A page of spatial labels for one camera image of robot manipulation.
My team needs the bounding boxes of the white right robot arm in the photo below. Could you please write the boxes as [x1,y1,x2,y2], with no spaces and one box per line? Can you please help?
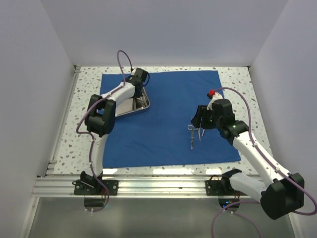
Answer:
[191,99,305,220]

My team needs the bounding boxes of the steel surgical forceps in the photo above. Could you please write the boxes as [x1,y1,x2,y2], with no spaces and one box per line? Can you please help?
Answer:
[191,117,201,141]

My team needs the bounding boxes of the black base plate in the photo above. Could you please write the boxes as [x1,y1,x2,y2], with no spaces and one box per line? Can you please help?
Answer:
[205,175,240,196]
[72,179,119,196]

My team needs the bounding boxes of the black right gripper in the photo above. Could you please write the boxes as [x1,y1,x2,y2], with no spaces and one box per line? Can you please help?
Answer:
[191,105,222,129]

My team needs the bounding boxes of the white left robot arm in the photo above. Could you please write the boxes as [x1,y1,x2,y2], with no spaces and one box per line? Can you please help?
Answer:
[84,68,150,176]

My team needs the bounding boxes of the aluminium rail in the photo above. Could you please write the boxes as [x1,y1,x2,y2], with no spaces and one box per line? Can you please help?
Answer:
[44,65,81,176]
[31,176,294,198]

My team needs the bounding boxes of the steel straight surgical scissors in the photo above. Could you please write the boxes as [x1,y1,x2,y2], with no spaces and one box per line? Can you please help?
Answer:
[187,124,197,150]

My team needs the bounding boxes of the blue surgical cloth wrap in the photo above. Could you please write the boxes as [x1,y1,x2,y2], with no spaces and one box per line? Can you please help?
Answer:
[103,70,240,168]

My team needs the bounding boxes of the aluminium left side rail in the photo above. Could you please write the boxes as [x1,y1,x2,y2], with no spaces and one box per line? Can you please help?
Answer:
[44,65,81,176]

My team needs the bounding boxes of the stainless steel instrument tray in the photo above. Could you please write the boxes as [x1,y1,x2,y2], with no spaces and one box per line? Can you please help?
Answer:
[115,87,150,118]

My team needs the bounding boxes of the aluminium front rail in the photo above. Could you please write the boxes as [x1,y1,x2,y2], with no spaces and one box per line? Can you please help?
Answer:
[31,176,294,198]

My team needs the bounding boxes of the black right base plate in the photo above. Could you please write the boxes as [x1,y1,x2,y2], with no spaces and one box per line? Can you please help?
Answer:
[205,175,240,196]

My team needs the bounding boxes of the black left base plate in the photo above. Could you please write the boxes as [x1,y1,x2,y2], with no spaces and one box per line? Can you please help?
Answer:
[72,179,119,196]

